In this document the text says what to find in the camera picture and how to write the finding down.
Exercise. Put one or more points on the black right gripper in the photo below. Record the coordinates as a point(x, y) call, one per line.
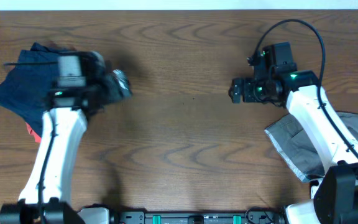
point(249, 96)

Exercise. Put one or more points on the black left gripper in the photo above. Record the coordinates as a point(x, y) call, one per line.
point(117, 96)

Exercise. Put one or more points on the navy blue shorts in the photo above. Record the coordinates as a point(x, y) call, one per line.
point(30, 88)

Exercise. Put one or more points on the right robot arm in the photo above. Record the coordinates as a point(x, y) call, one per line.
point(336, 199)

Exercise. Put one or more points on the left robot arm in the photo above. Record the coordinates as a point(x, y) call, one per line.
point(47, 195)

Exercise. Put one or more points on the folded red garment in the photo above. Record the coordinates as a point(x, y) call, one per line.
point(36, 137)

